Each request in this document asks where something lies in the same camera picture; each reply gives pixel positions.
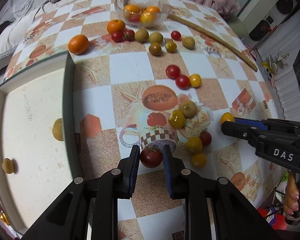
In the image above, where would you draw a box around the dark red stemmed tomato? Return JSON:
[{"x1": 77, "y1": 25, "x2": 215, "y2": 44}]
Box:
[{"x1": 140, "y1": 145, "x2": 163, "y2": 168}]

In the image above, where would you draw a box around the brown longan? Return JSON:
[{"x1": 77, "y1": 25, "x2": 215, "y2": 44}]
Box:
[{"x1": 178, "y1": 100, "x2": 197, "y2": 118}]

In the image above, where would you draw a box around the small brown longan fruit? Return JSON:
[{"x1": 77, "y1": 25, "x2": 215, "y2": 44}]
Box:
[{"x1": 1, "y1": 158, "x2": 15, "y2": 174}]

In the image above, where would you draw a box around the person's right hand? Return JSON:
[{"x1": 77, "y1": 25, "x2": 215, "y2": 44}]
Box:
[{"x1": 283, "y1": 171, "x2": 300, "y2": 215}]

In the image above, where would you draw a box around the yellow cherry tomato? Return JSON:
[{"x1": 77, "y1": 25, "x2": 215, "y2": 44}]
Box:
[{"x1": 189, "y1": 74, "x2": 202, "y2": 88}]

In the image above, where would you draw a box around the white shallow tray box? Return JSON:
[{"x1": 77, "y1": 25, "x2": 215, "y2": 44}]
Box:
[{"x1": 0, "y1": 51, "x2": 75, "y2": 234}]

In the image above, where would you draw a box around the red cherry tomato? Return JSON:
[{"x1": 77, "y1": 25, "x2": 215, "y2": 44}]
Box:
[
  {"x1": 165, "y1": 64, "x2": 181, "y2": 79},
  {"x1": 175, "y1": 75, "x2": 190, "y2": 89}
]

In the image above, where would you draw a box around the long wooden stick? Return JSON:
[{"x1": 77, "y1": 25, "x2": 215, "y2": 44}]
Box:
[{"x1": 167, "y1": 13, "x2": 259, "y2": 72}]

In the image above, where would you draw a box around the patterned plastic tablecloth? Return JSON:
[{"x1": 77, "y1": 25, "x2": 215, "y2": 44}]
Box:
[{"x1": 4, "y1": 0, "x2": 281, "y2": 239}]

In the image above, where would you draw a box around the large orange tangerine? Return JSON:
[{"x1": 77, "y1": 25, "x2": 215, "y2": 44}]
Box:
[{"x1": 68, "y1": 34, "x2": 89, "y2": 55}]

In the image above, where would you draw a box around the smaller orange tangerine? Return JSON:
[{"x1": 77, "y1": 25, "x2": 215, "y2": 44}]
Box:
[{"x1": 107, "y1": 19, "x2": 126, "y2": 35}]

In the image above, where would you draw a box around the clear glass fruit bowl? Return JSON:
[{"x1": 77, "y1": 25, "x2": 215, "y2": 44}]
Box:
[{"x1": 114, "y1": 0, "x2": 172, "y2": 28}]

